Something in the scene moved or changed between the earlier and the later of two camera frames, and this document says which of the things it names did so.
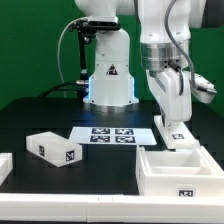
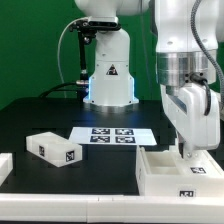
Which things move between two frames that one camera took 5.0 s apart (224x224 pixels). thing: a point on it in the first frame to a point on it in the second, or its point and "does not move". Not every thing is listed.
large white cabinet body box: x=190 y=173 does not move
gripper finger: x=163 y=119 to x=181 y=141
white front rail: x=110 y=208 does not move
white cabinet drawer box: x=54 y=148 does not move
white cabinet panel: x=176 y=136 to x=204 y=166
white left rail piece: x=6 y=165 does not move
